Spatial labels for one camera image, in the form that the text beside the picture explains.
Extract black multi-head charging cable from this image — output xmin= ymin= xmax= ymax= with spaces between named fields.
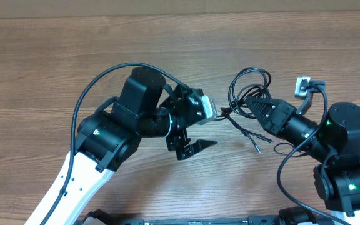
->
xmin=219 ymin=106 xmax=275 ymax=155

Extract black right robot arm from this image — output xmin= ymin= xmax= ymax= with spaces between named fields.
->
xmin=245 ymin=96 xmax=360 ymax=224

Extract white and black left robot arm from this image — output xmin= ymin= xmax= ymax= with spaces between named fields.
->
xmin=27 ymin=62 xmax=218 ymax=224

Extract cardboard back panel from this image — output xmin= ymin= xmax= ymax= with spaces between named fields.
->
xmin=0 ymin=0 xmax=360 ymax=19

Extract black right camera cable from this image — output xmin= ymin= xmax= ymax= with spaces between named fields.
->
xmin=276 ymin=84 xmax=353 ymax=225

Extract black camera cable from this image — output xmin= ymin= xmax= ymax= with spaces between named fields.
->
xmin=276 ymin=84 xmax=353 ymax=225
xmin=39 ymin=62 xmax=193 ymax=225

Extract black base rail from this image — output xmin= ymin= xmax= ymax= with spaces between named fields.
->
xmin=76 ymin=207 xmax=334 ymax=225

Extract black left camera cable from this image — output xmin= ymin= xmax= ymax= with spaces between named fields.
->
xmin=39 ymin=62 xmax=193 ymax=225

